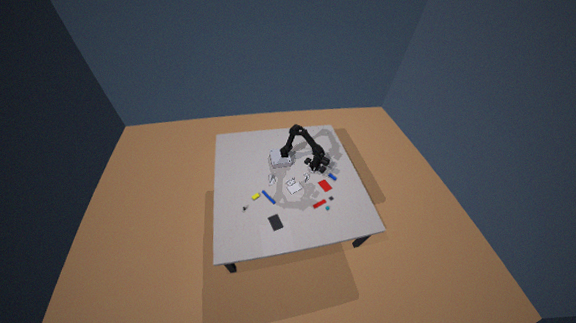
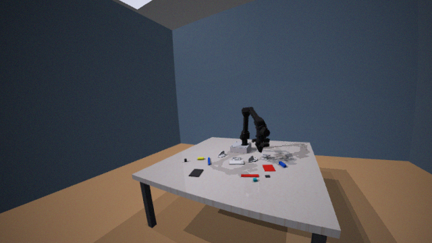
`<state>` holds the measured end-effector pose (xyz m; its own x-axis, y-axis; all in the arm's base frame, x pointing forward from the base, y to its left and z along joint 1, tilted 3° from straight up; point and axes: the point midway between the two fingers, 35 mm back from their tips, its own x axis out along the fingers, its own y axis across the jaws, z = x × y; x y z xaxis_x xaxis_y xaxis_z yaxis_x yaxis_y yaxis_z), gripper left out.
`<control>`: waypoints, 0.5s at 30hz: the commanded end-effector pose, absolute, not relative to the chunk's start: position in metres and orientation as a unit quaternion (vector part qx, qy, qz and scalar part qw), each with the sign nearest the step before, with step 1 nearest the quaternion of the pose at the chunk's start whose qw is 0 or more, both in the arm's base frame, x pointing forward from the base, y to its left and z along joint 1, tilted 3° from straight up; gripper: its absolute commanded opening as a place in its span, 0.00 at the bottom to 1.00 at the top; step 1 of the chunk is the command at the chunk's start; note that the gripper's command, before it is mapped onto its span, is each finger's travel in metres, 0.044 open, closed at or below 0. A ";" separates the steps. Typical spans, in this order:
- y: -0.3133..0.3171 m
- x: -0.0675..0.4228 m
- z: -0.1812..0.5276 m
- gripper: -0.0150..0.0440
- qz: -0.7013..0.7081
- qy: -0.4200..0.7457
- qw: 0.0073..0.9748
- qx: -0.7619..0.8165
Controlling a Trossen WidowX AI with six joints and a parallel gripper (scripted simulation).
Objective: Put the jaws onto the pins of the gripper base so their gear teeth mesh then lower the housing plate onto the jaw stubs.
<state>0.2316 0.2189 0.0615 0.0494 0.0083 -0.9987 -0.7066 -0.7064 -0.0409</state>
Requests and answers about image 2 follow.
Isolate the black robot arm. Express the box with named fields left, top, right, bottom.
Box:
left=240, top=107, right=270, bottom=146

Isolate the red square plate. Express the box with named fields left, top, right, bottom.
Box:
left=263, top=165, right=275, bottom=171

